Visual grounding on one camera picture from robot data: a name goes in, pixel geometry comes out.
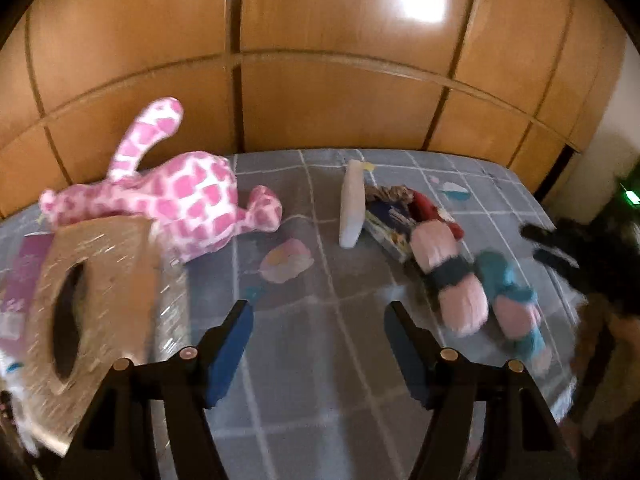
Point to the blue snack packet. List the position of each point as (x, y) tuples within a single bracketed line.
[(392, 230)]

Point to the leopard print scrunchie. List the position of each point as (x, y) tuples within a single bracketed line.
[(392, 194)]

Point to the wooden wardrobe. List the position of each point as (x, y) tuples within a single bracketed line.
[(325, 85)]

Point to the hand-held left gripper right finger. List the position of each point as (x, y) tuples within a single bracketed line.
[(407, 355)]

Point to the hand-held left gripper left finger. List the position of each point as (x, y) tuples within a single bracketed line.
[(232, 355)]

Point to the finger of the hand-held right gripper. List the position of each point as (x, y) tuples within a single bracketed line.
[(547, 236), (557, 264)]

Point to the teal and pink sock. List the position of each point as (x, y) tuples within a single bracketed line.
[(502, 275)]

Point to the gold embossed tissue box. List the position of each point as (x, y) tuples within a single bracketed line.
[(110, 270)]

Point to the grey checked bed sheet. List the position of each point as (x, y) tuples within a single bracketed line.
[(320, 285)]

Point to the purple cardboard box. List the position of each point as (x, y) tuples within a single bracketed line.
[(25, 270)]

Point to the pink spotted plush toy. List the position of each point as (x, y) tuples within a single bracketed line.
[(190, 195)]

